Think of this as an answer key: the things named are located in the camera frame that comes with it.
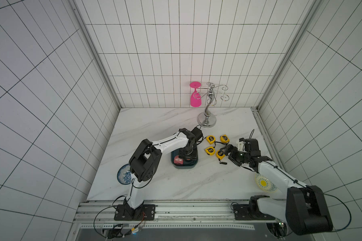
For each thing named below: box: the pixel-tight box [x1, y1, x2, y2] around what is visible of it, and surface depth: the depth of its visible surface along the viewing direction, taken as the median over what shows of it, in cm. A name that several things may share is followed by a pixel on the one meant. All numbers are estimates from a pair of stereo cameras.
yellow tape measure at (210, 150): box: [204, 146, 216, 156], surface depth 95 cm
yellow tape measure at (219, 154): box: [215, 149, 226, 161], surface depth 93 cm
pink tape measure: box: [173, 155, 184, 165], surface depth 90 cm
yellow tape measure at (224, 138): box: [219, 134, 230, 144], surface depth 102 cm
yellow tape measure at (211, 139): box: [206, 135, 216, 145], surface depth 101 cm
